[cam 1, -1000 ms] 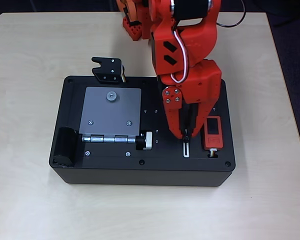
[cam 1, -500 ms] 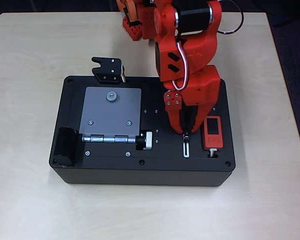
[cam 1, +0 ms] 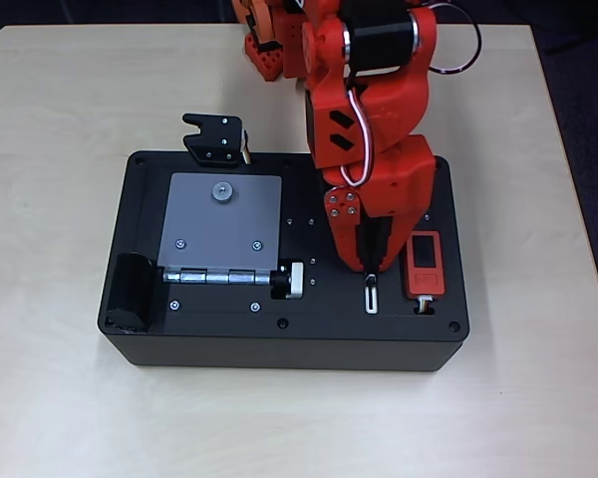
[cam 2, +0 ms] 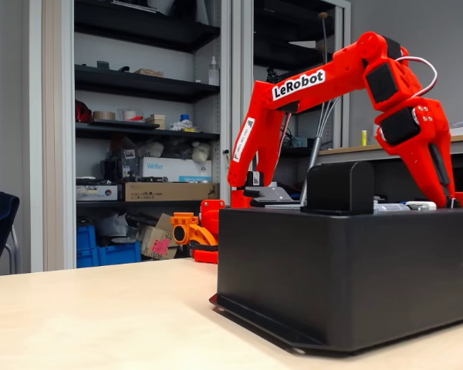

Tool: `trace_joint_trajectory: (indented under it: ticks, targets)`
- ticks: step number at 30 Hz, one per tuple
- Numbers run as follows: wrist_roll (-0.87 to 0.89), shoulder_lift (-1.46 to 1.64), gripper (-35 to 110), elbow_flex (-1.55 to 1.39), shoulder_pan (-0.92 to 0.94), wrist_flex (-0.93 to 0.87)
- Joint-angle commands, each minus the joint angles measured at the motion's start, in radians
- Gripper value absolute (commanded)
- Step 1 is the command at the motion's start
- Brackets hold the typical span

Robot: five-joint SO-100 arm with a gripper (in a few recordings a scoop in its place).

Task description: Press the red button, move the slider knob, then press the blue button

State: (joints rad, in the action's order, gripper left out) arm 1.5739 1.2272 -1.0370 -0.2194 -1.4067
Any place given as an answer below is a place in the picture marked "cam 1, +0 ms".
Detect white slider track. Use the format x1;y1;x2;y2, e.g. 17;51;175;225
364;272;381;316

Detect black task board box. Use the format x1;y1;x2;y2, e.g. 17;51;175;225
97;148;468;372

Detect red display stick module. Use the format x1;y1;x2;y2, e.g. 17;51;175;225
402;231;449;300

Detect grey hinged door plate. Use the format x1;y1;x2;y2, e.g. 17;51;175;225
156;171;284;273

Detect grey round door knob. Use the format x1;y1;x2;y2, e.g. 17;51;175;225
210;179;235;204

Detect metal door hinge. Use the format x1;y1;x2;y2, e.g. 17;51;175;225
161;267;273;287

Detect orange table clamp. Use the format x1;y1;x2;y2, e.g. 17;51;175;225
230;0;286;54

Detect white red servo cable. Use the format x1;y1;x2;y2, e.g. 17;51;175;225
341;88;376;189

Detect dark looped servo cable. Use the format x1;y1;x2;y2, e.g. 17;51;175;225
427;1;483;77

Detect black angled cable bracket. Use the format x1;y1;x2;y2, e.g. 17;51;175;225
181;113;254;168

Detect black cylinder post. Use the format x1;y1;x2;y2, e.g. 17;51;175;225
103;252;155;334

